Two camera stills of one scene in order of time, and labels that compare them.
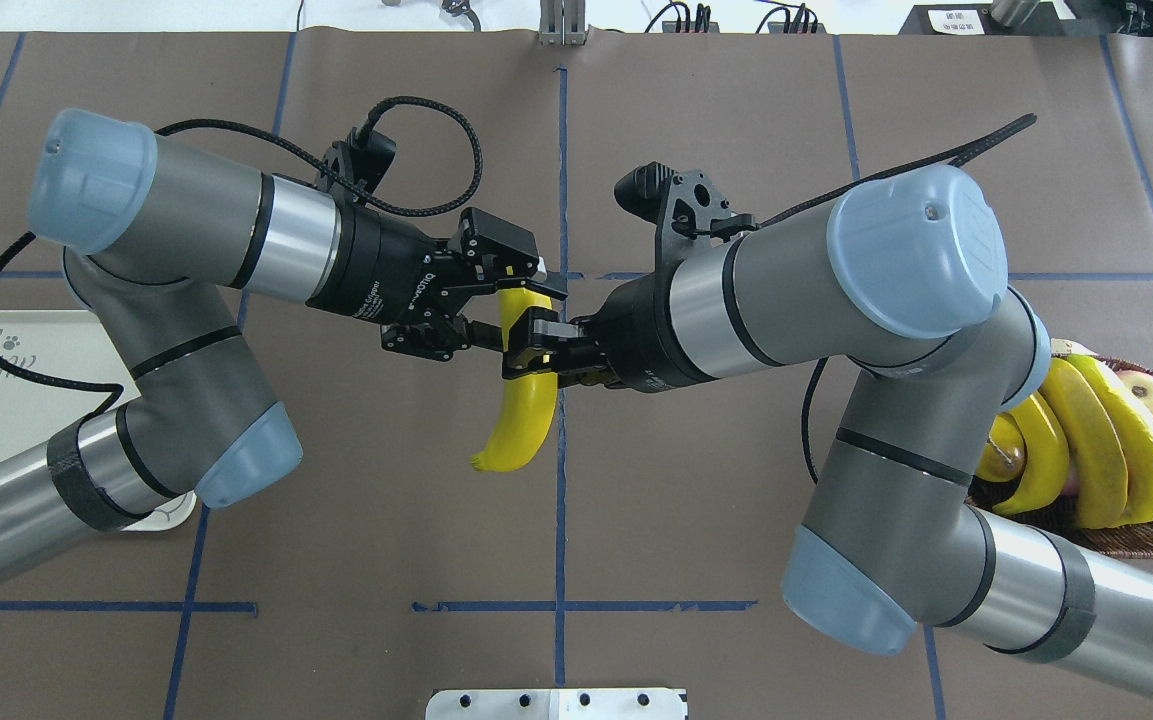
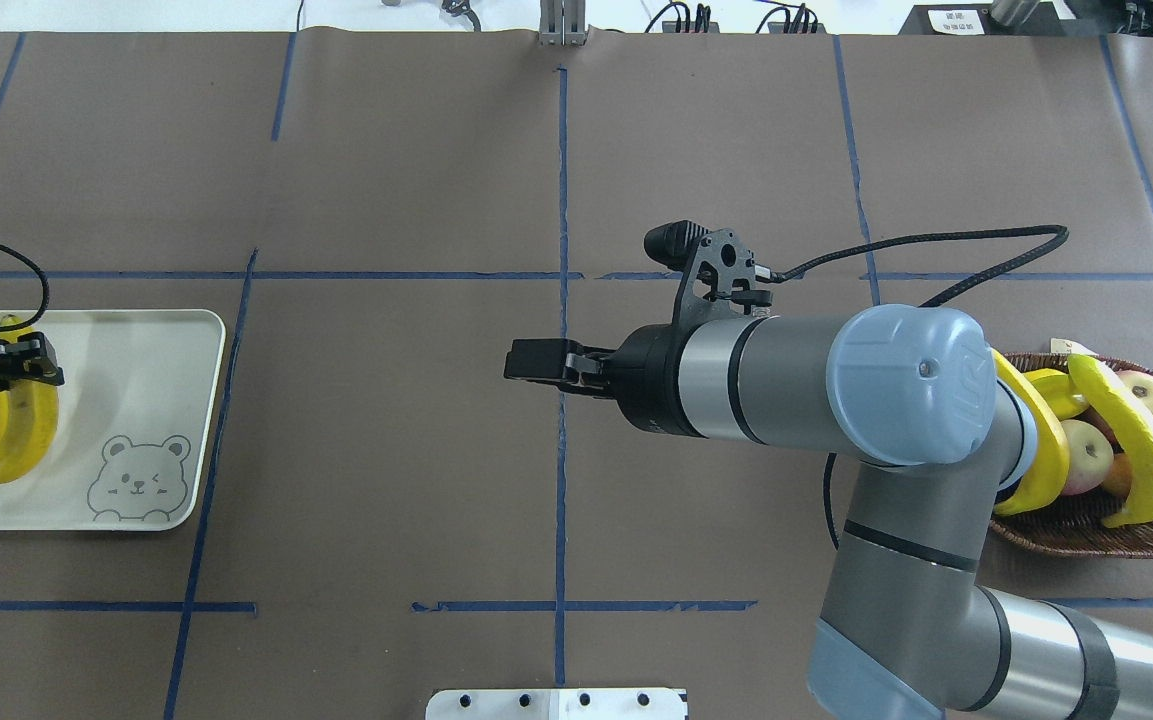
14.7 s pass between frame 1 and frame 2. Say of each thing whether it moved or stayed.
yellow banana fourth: stayed
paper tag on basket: stayed
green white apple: stayed
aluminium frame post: stayed
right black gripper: moved
